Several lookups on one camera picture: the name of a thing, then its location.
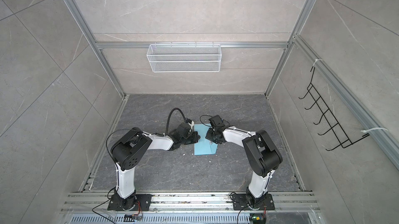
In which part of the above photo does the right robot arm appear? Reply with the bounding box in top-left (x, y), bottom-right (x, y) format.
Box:
top-left (206, 115), bottom-right (283, 207)

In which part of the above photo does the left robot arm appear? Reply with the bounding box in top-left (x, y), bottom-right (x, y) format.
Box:
top-left (110, 123), bottom-right (201, 210)

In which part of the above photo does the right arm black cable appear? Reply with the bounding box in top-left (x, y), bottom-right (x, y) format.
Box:
top-left (199, 114), bottom-right (216, 128)

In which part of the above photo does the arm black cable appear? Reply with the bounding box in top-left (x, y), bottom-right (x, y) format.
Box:
top-left (165, 108), bottom-right (188, 136)
top-left (199, 114), bottom-right (216, 128)

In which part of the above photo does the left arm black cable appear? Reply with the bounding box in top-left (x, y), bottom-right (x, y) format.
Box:
top-left (165, 108), bottom-right (188, 136)

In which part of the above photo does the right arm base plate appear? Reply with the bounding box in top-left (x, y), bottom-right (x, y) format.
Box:
top-left (229, 192), bottom-right (275, 211)

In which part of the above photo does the white wire mesh basket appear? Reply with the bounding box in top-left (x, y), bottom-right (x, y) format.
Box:
top-left (147, 44), bottom-right (222, 73)

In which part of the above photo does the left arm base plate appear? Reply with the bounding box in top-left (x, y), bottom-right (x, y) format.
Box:
top-left (107, 193), bottom-right (152, 211)

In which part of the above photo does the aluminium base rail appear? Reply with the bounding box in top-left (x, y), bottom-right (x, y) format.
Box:
top-left (57, 191), bottom-right (325, 224)

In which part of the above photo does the black wire hook rack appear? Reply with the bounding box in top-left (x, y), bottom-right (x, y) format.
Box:
top-left (298, 67), bottom-right (370, 151)

